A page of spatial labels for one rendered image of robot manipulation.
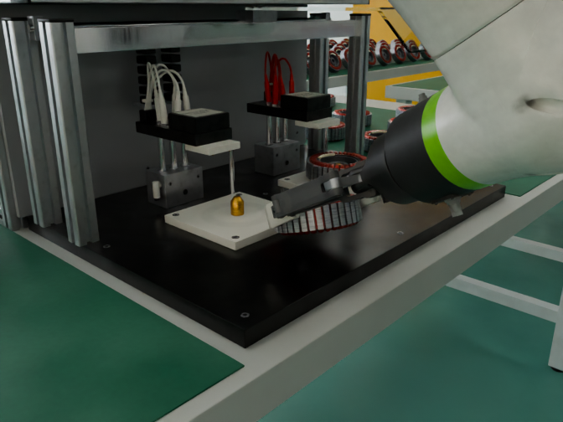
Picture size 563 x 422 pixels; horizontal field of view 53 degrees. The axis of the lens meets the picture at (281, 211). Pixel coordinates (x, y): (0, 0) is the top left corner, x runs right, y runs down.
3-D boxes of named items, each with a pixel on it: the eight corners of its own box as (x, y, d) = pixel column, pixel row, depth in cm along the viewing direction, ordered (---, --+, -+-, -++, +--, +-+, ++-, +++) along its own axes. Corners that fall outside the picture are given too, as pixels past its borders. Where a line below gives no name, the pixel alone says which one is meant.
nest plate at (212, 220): (309, 220, 83) (310, 212, 83) (235, 250, 73) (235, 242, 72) (239, 198, 93) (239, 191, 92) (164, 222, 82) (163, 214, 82)
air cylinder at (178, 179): (204, 198, 93) (202, 165, 91) (167, 208, 88) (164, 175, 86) (184, 191, 96) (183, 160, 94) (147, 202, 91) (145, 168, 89)
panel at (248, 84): (306, 143, 130) (307, 4, 120) (20, 218, 84) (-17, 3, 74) (302, 142, 131) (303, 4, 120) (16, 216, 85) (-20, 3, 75)
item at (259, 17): (277, 30, 101) (276, 5, 99) (253, 31, 97) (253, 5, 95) (259, 29, 104) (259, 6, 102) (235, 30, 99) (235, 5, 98)
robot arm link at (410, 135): (482, 75, 52) (405, 82, 47) (520, 198, 50) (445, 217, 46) (437, 101, 57) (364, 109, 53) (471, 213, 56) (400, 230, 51)
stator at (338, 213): (381, 220, 70) (377, 191, 69) (304, 238, 64) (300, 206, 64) (330, 219, 80) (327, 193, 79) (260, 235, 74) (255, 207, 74)
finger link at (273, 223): (301, 216, 64) (296, 217, 64) (274, 228, 70) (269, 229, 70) (294, 191, 65) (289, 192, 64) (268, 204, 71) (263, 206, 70)
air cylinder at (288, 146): (300, 168, 110) (300, 140, 108) (273, 176, 105) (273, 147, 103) (281, 163, 113) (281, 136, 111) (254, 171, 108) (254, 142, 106)
